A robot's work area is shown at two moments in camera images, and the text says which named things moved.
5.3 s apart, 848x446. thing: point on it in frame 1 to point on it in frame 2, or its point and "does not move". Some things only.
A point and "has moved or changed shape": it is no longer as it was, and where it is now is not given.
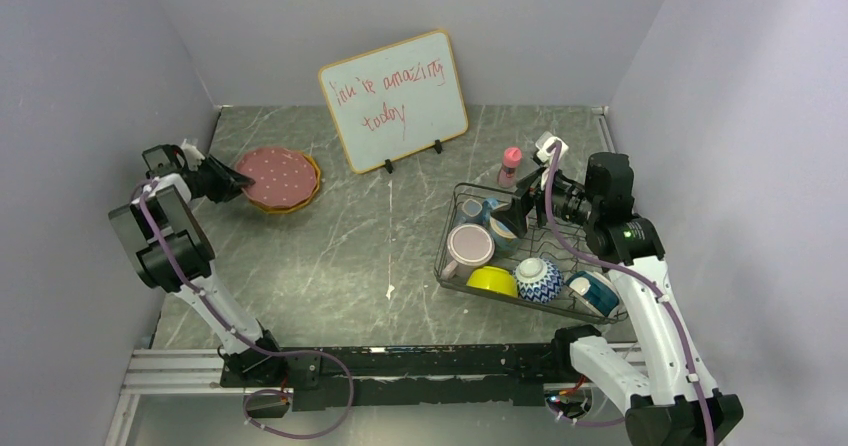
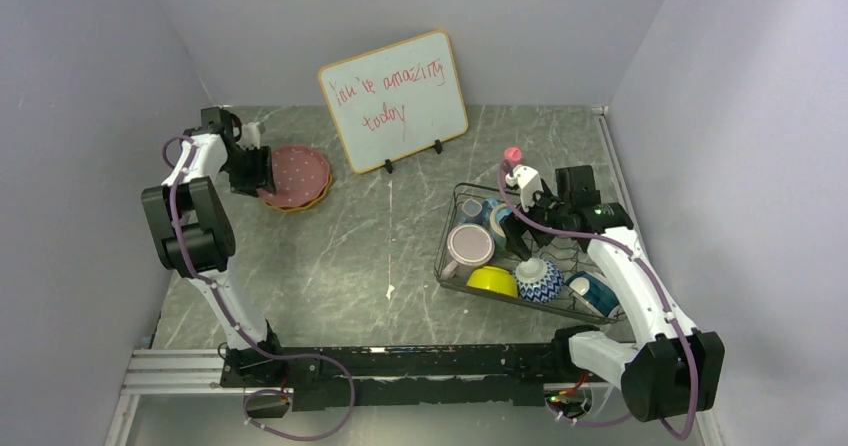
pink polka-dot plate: (282, 177) has moved or changed shape
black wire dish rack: (490, 247) does not move
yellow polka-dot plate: (279, 210) has moved or changed shape
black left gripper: (228, 180) to (262, 176)
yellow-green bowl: (494, 278) does not move
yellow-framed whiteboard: (397, 99) does not move
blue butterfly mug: (504, 246) does not move
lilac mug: (469, 246) does not move
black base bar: (511, 374) does not move
